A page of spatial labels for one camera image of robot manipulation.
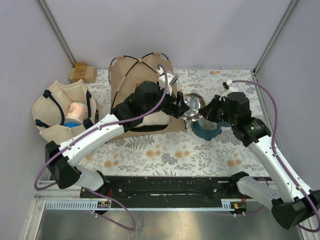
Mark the cream canvas tote bag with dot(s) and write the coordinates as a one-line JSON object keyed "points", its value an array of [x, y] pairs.
{"points": [[51, 108]]}

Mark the black tent pole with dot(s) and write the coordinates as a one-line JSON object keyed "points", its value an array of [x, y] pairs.
{"points": [[122, 87], [123, 64]]}

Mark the cardboard box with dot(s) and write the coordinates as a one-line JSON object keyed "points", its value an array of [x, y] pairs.
{"points": [[81, 71]]}

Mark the white fluffy pillow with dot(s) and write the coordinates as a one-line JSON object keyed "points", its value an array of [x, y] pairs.
{"points": [[155, 119]]}

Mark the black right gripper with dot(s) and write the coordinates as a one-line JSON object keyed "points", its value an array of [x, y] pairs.
{"points": [[208, 111]]}

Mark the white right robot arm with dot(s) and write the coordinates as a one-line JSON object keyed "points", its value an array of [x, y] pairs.
{"points": [[293, 201]]}

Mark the aluminium frame post right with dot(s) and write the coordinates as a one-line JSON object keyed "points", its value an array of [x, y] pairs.
{"points": [[274, 37]]}

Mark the aluminium frame post left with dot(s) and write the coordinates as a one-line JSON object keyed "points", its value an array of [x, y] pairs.
{"points": [[56, 30]]}

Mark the beige fabric pet tent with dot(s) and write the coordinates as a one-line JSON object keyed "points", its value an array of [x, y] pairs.
{"points": [[167, 80]]}

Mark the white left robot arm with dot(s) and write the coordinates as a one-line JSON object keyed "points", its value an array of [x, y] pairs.
{"points": [[63, 159]]}

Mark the floral patterned mat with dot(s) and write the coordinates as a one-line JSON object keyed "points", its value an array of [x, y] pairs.
{"points": [[183, 153]]}

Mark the white slotted cable duct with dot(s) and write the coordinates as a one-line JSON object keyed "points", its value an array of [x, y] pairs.
{"points": [[92, 205]]}

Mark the aluminium frame post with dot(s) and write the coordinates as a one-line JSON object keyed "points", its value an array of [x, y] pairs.
{"points": [[274, 37], [56, 30]]}

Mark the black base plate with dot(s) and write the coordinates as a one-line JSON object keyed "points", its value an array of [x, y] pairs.
{"points": [[171, 192]]}

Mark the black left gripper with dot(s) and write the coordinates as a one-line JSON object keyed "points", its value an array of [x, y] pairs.
{"points": [[176, 110]]}

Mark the steel pet bowl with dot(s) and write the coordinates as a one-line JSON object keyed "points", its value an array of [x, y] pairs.
{"points": [[195, 102]]}

